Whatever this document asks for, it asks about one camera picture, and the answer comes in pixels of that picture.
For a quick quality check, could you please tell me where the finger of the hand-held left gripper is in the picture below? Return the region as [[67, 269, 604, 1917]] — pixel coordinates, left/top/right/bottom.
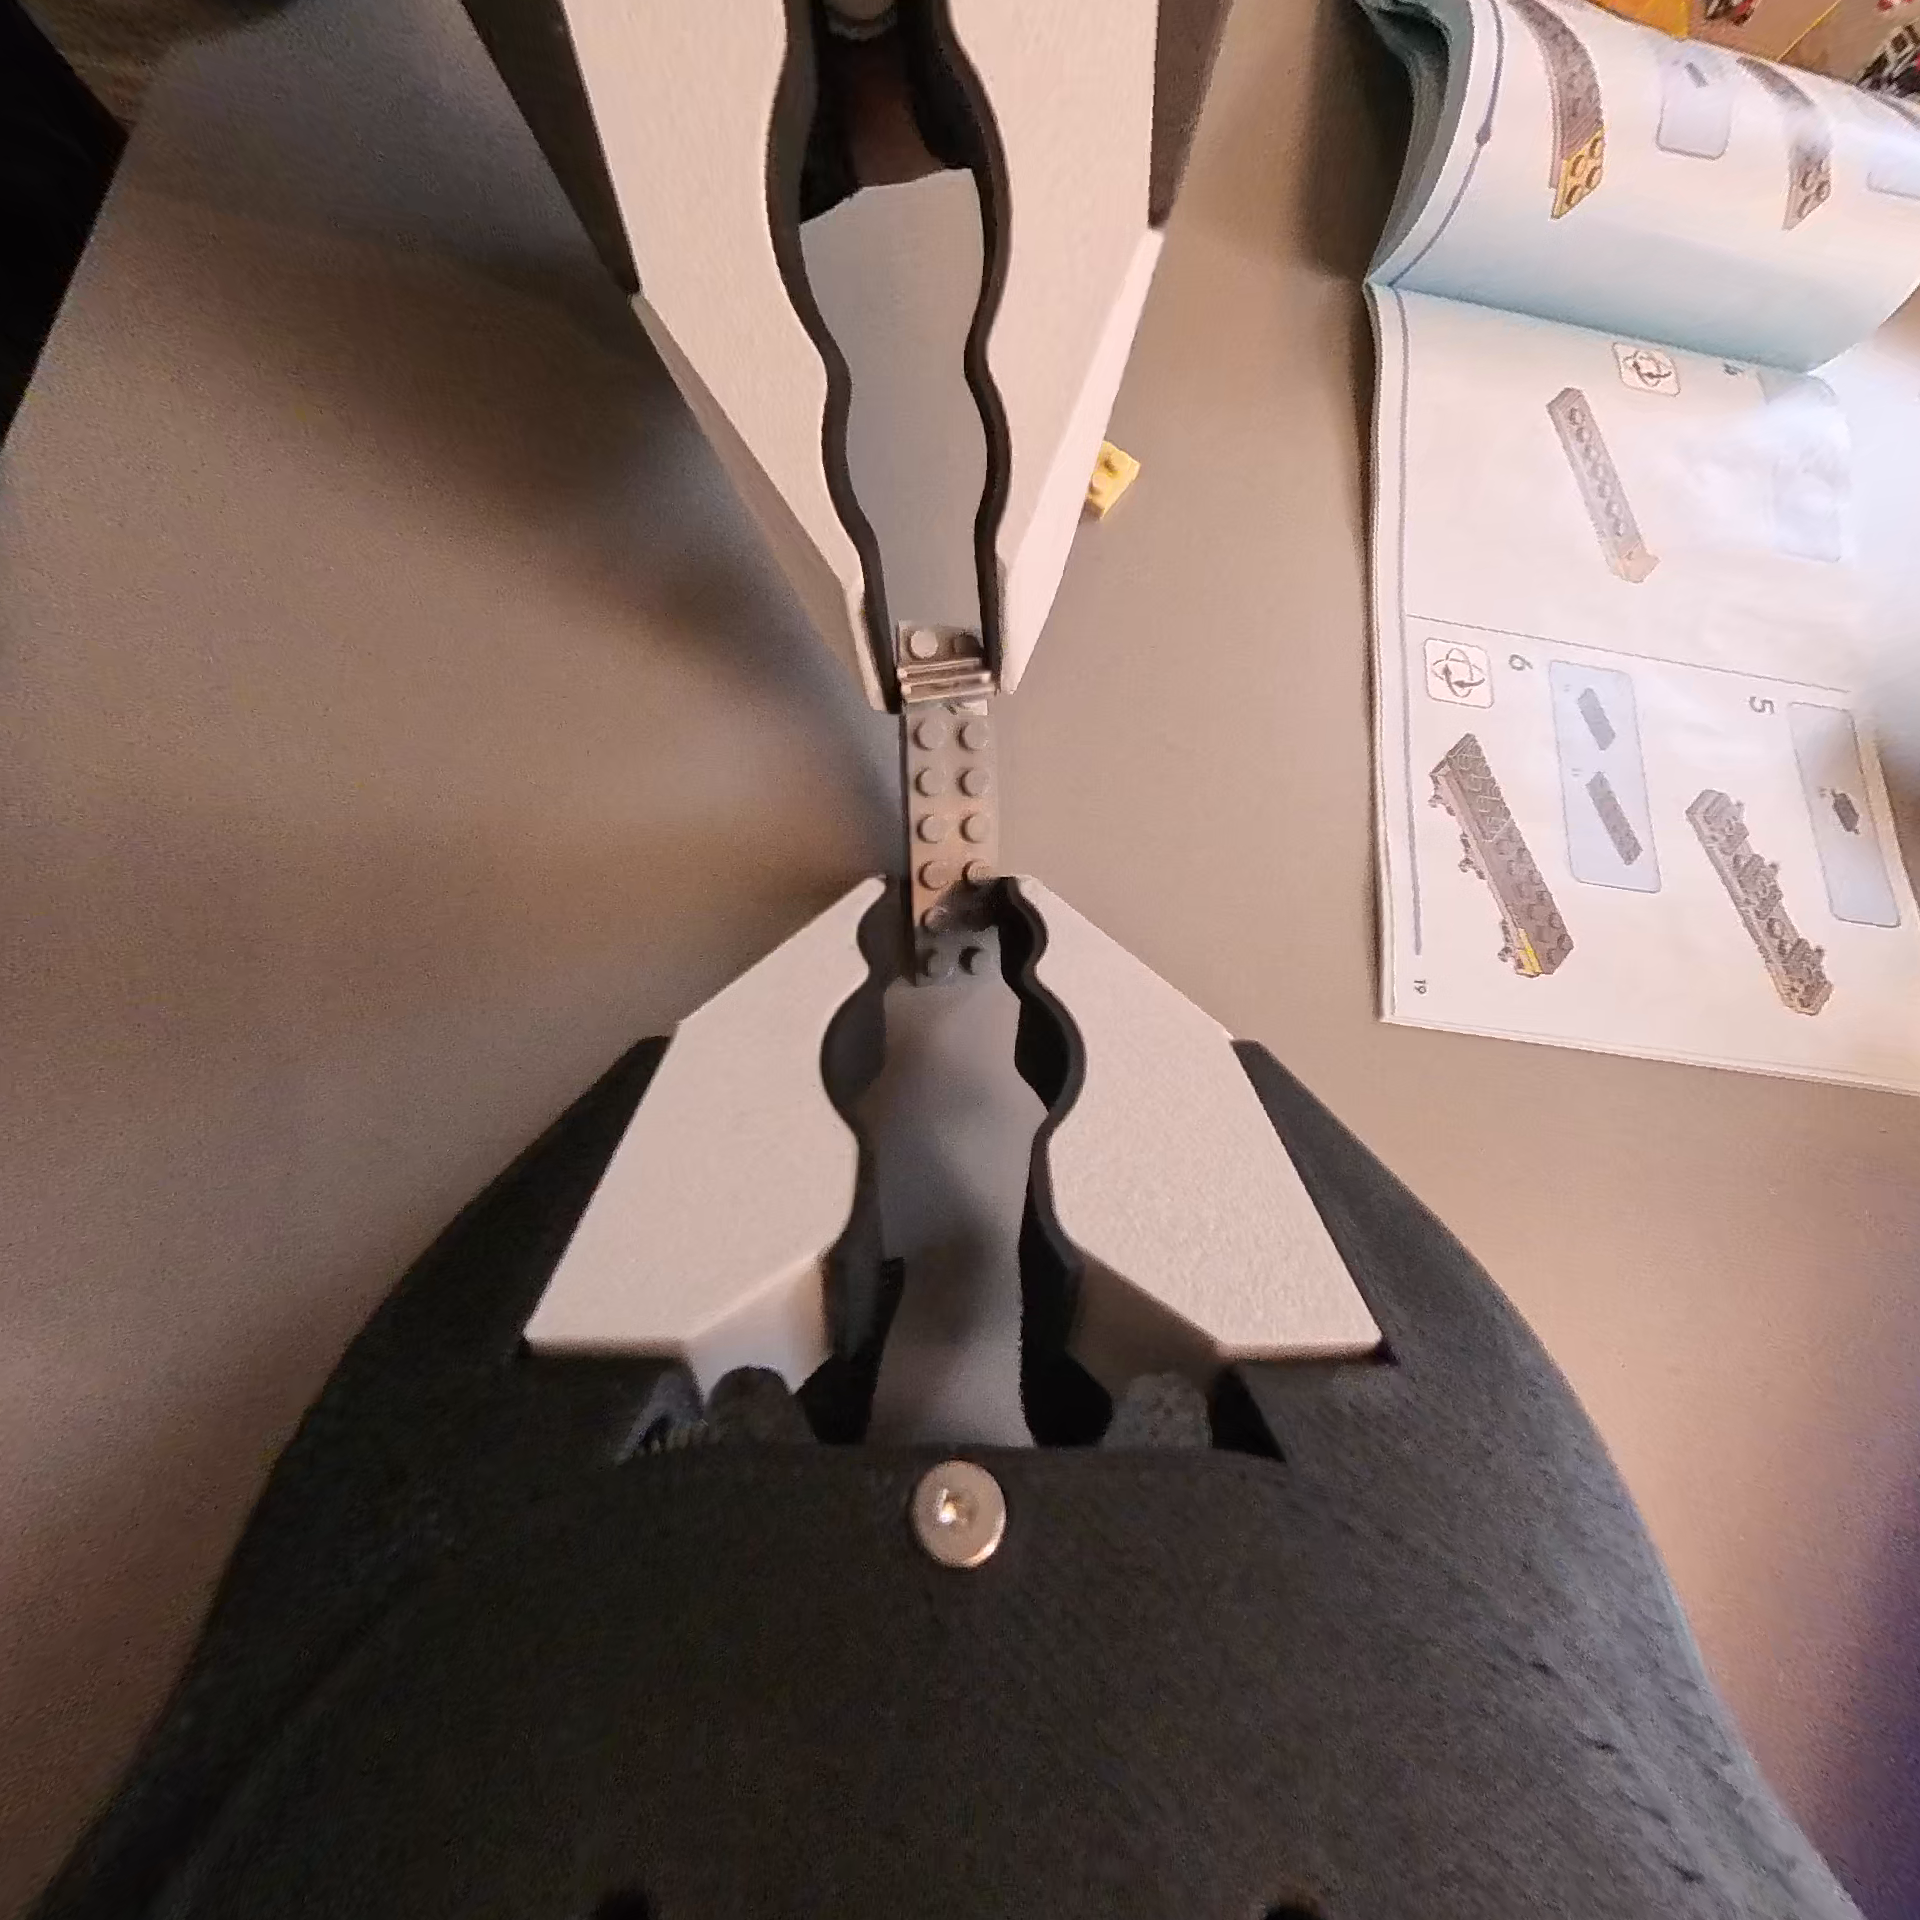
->
[[927, 0, 1175, 701], [568, 0, 905, 711]]

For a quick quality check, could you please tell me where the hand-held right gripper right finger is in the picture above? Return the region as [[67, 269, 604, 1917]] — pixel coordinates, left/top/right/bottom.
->
[[990, 875, 1384, 1372]]

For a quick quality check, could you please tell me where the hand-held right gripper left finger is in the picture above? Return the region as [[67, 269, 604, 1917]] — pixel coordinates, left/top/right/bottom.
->
[[522, 875, 907, 1377]]

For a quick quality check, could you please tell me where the long grey plate brick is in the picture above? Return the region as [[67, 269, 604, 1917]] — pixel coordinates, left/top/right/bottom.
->
[[900, 696, 1004, 988]]

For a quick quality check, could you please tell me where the small grey grille brick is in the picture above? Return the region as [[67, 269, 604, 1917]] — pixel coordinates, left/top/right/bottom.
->
[[893, 620, 1002, 705]]

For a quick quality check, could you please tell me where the grey desk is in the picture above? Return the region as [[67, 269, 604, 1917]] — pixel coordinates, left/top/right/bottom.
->
[[0, 0, 1920, 1920]]

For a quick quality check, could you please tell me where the brick instruction booklet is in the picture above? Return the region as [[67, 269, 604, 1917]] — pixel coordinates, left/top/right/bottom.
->
[[1351, 0, 1920, 1095]]

